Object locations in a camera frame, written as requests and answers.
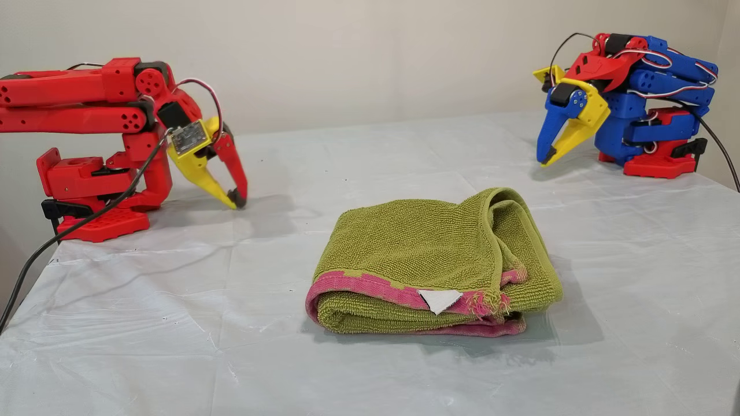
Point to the green towel with pink borders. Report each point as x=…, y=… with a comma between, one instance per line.
x=428, y=260

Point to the white tablecloth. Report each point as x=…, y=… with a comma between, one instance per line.
x=144, y=346

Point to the camera board on blue arm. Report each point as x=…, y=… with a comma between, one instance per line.
x=548, y=76

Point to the camera board on red arm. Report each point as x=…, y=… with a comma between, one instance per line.
x=189, y=138

